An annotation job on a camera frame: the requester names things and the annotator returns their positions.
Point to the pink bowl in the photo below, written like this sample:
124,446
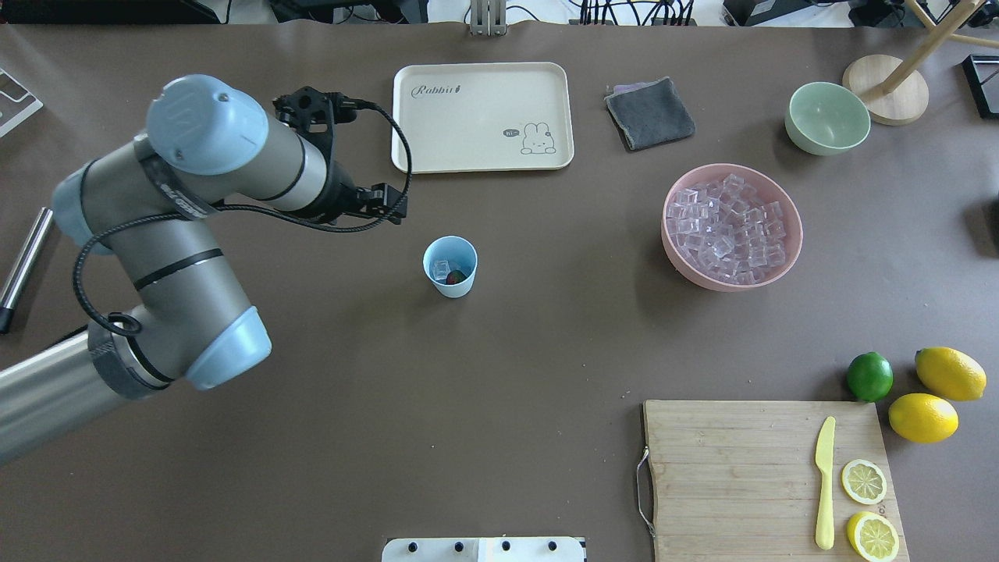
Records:
730,228

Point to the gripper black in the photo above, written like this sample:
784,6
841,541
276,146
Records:
341,197

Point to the lemon slice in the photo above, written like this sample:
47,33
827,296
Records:
864,482
873,537

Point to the wooden cutting board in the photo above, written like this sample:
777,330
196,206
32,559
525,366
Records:
736,480

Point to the white wire cup rack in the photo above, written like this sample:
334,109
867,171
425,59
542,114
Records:
18,104

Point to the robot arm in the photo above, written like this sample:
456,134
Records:
163,303

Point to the grey folded cloth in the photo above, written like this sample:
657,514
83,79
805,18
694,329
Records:
649,113

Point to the yellow plastic knife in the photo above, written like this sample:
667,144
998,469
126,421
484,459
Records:
824,462

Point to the cream tray with bear drawing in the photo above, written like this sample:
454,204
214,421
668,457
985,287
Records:
482,117

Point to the clear plastic ice cube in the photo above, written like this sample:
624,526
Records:
439,270

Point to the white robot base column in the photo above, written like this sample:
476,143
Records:
502,548

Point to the green lime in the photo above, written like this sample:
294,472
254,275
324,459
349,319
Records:
870,377

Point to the strawberry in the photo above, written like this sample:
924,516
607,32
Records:
455,277

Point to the mint green bowl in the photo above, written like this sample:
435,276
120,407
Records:
826,119

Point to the yellow lemon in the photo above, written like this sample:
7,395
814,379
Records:
950,373
923,418

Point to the light blue plastic cup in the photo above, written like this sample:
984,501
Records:
461,254

